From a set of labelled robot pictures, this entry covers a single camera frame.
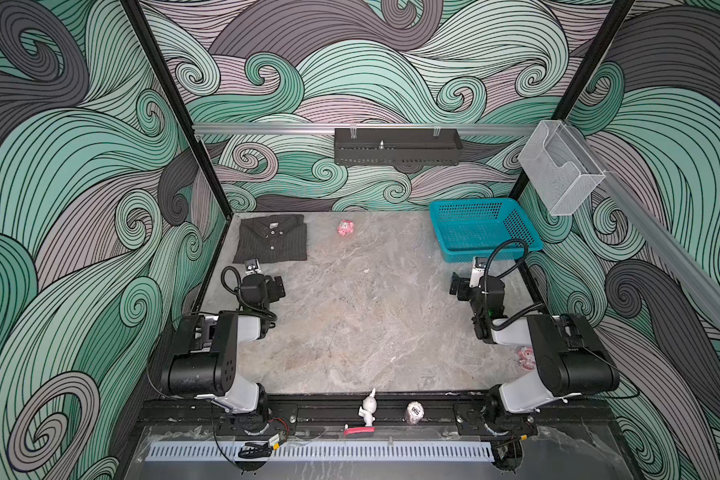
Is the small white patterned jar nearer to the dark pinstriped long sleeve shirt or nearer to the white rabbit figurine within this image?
the white rabbit figurine

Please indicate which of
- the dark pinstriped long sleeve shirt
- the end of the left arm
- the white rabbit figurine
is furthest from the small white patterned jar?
the dark pinstriped long sleeve shirt

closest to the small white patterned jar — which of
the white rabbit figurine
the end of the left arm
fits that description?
the white rabbit figurine

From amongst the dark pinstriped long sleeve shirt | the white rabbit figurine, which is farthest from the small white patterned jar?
the dark pinstriped long sleeve shirt

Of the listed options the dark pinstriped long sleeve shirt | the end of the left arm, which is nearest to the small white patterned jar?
the end of the left arm

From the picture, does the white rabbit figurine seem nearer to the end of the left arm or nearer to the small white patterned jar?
the small white patterned jar

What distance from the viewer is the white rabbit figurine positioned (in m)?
0.72

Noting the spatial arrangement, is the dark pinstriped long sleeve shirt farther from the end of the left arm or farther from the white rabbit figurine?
the white rabbit figurine

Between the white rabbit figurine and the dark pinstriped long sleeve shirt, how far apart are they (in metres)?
0.52

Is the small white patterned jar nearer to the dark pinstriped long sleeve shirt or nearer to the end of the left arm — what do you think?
the end of the left arm

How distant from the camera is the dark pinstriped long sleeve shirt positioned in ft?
3.47

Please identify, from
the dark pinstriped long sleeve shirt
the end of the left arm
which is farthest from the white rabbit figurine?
the dark pinstriped long sleeve shirt
